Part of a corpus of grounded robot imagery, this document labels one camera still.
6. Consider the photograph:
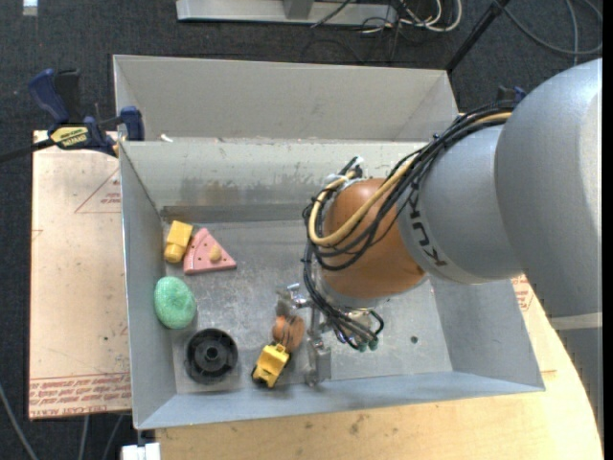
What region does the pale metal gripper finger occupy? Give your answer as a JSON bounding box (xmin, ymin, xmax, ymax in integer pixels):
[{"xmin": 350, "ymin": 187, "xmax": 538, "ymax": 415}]
[
  {"xmin": 304, "ymin": 338, "xmax": 333, "ymax": 387},
  {"xmin": 275, "ymin": 283, "xmax": 310, "ymax": 317}
]

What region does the orange-brown round toy food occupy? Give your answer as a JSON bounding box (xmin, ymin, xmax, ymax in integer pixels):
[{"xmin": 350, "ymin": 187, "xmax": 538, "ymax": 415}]
[{"xmin": 271, "ymin": 314, "xmax": 307, "ymax": 354}]

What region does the pink toy wedge slice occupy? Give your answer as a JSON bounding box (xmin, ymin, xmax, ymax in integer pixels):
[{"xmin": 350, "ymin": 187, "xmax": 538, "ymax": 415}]
[{"xmin": 182, "ymin": 227, "xmax": 238, "ymax": 276}]

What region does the black ribbed round cap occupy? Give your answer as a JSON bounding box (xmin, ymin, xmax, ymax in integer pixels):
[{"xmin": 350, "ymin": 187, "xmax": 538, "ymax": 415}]
[{"xmin": 185, "ymin": 327, "xmax": 240, "ymax": 386}]

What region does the grey metal bin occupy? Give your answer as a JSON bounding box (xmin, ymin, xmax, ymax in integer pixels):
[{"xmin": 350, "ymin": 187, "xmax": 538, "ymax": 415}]
[{"xmin": 112, "ymin": 54, "xmax": 546, "ymax": 431}]

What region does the green oval sponge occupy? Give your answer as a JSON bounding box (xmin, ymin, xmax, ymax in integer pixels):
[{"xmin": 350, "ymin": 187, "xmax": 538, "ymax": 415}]
[{"xmin": 153, "ymin": 275, "xmax": 198, "ymax": 331}]

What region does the yellow toy block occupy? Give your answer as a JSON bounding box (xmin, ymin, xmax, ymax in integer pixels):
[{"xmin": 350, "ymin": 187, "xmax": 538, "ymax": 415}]
[{"xmin": 163, "ymin": 219, "xmax": 194, "ymax": 265}]

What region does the brown cardboard board red print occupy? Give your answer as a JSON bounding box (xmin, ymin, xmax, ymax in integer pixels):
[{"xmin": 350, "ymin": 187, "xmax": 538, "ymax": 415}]
[{"xmin": 28, "ymin": 129, "xmax": 559, "ymax": 422}]

